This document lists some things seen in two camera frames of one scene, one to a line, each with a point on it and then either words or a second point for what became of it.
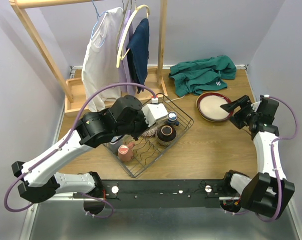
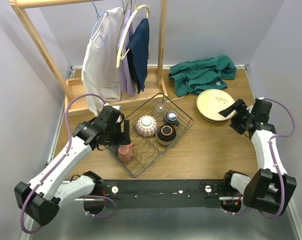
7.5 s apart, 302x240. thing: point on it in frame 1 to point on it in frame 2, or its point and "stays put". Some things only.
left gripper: [139, 127] to [124, 133]
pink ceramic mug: [125, 153] stays put
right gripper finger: [244, 101] to [239, 105]
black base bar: [166, 193] stays put
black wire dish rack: [133, 156] stays put
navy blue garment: [138, 55] stays put
